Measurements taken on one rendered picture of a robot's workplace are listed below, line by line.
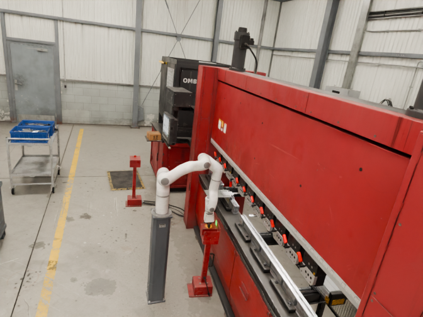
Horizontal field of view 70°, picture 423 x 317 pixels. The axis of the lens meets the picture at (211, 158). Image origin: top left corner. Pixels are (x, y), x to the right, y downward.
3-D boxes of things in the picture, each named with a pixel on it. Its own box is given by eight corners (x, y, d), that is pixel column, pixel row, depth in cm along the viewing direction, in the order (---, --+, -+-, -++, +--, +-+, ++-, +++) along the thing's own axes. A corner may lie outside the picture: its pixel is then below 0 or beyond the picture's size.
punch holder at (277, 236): (272, 236, 237) (276, 217, 231) (281, 235, 239) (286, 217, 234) (281, 248, 223) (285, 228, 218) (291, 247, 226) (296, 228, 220)
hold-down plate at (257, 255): (249, 249, 267) (250, 246, 267) (255, 249, 269) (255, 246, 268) (264, 272, 240) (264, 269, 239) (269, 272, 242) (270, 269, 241)
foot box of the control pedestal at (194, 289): (186, 283, 340) (187, 275, 337) (208, 283, 346) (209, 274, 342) (189, 297, 322) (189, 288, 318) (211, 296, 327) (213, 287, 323)
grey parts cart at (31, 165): (22, 173, 553) (17, 122, 523) (62, 172, 576) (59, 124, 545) (9, 195, 474) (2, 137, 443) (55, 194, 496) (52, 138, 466)
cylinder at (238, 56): (226, 68, 364) (231, 26, 349) (246, 71, 371) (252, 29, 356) (235, 71, 334) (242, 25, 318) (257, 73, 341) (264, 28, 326)
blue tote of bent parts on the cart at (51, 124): (23, 129, 528) (22, 119, 522) (55, 130, 545) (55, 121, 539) (18, 135, 496) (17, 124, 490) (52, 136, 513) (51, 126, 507)
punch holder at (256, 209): (252, 210, 273) (255, 194, 268) (260, 210, 275) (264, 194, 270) (259, 219, 259) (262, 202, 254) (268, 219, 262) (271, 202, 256)
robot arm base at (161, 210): (152, 218, 274) (153, 200, 268) (150, 207, 290) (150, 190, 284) (173, 217, 280) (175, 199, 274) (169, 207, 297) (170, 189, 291)
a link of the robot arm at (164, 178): (160, 182, 280) (160, 190, 265) (155, 171, 275) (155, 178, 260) (210, 162, 284) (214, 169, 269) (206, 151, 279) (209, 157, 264)
